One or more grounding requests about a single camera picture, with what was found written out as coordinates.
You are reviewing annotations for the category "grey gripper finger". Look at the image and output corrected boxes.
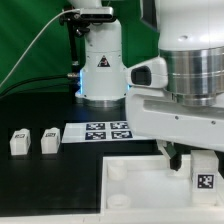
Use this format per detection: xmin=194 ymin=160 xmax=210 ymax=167
xmin=157 ymin=140 xmax=182 ymax=171

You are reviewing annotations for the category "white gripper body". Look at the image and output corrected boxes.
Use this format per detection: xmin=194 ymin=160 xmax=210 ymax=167
xmin=125 ymin=57 xmax=224 ymax=152

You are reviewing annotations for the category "white square tabletop tray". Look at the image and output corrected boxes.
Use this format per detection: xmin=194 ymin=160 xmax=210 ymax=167
xmin=101 ymin=154 xmax=224 ymax=214

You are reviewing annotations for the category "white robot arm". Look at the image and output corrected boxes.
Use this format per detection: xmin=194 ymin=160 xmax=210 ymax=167
xmin=69 ymin=0 xmax=224 ymax=170

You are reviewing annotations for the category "white marker sheet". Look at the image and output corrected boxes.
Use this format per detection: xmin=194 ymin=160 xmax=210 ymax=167
xmin=62 ymin=121 xmax=150 ymax=143

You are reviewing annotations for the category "black cable pair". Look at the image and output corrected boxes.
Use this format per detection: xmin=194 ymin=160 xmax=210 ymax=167
xmin=0 ymin=73 xmax=81 ymax=100

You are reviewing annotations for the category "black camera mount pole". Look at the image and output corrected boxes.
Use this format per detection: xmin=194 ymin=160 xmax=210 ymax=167
xmin=59 ymin=13 xmax=90 ymax=71

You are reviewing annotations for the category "grey depth camera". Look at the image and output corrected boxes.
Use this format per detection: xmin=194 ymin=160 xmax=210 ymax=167
xmin=80 ymin=7 xmax=114 ymax=20

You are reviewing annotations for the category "white camera cable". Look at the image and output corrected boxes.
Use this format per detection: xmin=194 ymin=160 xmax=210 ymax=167
xmin=0 ymin=8 xmax=82 ymax=90

